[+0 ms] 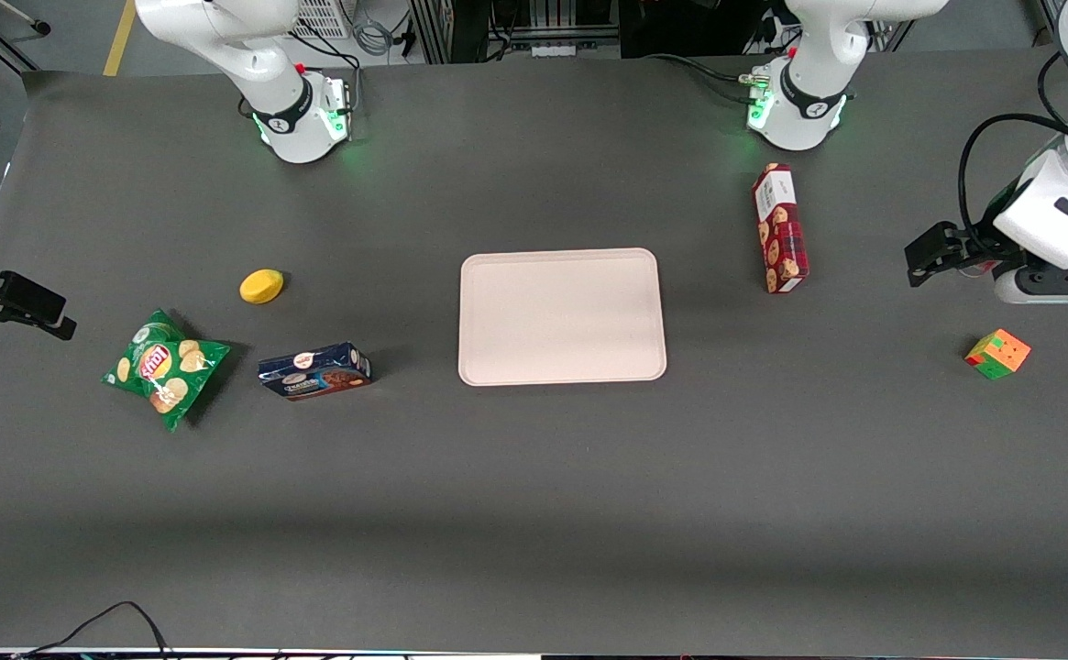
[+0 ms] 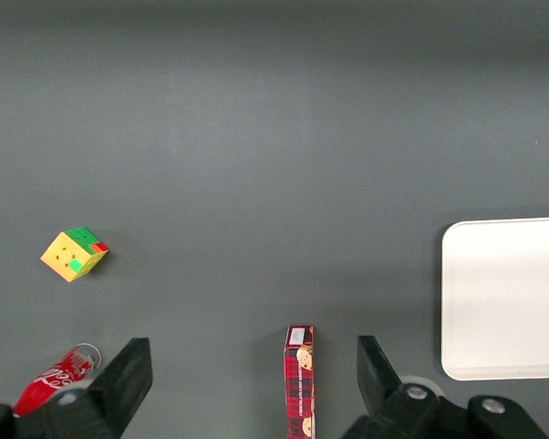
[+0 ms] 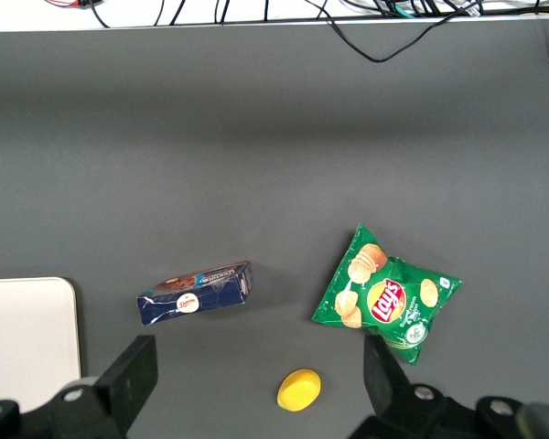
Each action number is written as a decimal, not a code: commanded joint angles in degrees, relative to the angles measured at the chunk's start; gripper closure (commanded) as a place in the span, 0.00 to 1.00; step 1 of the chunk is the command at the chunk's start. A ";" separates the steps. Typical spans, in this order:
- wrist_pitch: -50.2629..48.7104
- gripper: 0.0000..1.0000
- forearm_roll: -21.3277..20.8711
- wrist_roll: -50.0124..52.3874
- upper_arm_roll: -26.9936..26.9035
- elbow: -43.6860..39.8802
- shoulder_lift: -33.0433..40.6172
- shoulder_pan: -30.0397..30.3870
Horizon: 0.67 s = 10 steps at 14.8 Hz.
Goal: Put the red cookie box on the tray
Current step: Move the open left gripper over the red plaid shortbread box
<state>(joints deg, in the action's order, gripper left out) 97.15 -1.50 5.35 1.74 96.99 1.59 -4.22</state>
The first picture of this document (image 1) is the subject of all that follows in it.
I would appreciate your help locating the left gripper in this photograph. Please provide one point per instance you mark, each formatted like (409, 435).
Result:
(971, 245)

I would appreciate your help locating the red cookie box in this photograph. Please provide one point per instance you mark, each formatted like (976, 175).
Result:
(781, 234)

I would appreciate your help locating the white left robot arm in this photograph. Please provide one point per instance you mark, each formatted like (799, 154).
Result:
(804, 115)

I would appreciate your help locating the blue cookie box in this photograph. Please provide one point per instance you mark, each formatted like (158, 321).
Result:
(313, 371)

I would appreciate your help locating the white mesh box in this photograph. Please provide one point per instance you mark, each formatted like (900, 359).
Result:
(321, 16)

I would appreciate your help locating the beige plastic tray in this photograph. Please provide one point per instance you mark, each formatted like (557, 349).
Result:
(561, 316)

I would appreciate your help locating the colourful puzzle cube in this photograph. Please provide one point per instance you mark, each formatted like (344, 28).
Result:
(997, 354)

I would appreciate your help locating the green chips bag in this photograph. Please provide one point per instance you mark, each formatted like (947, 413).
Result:
(162, 367)

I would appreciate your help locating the yellow lemon-shaped object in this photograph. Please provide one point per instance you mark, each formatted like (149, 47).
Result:
(261, 286)

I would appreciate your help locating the grey chair base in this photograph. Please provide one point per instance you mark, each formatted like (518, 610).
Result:
(2, 41)

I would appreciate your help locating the white power strip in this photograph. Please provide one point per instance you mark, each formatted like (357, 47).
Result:
(556, 49)

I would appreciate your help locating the dark grey table mat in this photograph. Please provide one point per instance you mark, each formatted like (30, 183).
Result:
(534, 513)

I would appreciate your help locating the black equipment rack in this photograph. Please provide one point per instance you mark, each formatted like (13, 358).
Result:
(515, 18)

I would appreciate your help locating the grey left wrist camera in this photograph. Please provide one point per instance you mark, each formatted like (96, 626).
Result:
(1047, 286)

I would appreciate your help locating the aluminium frame profile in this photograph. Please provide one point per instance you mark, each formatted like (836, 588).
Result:
(1050, 11)

